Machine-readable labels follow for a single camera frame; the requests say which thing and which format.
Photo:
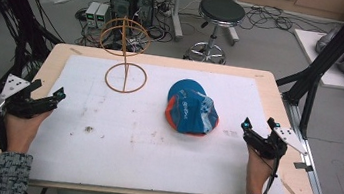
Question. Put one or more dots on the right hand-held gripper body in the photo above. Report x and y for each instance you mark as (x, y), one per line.
(271, 147)

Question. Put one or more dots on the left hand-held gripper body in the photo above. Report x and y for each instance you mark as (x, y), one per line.
(16, 103)

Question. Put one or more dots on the person's left hand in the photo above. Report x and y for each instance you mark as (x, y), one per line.
(22, 134)

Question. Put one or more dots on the person's right hand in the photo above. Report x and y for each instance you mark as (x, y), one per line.
(257, 175)

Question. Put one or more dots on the black tape strip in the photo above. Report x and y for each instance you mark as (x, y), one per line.
(303, 166)

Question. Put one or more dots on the thin wooden stick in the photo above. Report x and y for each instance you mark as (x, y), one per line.
(291, 191)

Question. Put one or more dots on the blue and orange cap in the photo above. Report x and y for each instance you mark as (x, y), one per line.
(191, 109)

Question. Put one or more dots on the wooden hat stand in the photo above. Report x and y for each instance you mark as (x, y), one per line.
(124, 53)

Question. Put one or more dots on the white floor platform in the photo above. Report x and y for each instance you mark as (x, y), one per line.
(308, 44)

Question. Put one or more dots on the grey bench power supply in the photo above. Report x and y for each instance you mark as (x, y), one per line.
(91, 12)
(102, 14)

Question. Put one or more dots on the white table mat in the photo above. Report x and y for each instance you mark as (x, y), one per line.
(140, 146)

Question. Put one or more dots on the black computer tower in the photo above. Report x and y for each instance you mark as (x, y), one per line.
(145, 2)
(121, 6)

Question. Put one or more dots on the black round stool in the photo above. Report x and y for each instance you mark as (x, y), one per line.
(221, 11)

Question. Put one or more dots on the grey table leg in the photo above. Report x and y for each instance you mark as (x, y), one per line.
(178, 10)

